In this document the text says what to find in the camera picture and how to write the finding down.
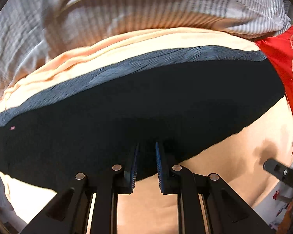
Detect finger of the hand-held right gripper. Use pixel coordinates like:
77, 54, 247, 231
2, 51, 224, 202
263, 158, 293, 192

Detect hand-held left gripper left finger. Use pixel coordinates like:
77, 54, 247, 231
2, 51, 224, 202
21, 142, 140, 234

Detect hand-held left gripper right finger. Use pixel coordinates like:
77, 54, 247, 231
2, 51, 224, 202
155, 141, 276, 234

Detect black pants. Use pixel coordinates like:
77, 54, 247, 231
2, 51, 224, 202
0, 45, 286, 192

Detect peach bed sheet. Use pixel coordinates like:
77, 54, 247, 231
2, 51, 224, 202
0, 28, 293, 234

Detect red embroidered cloth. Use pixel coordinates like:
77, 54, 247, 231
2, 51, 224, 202
255, 19, 293, 155

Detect grey striped blanket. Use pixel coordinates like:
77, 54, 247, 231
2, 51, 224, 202
0, 0, 292, 110

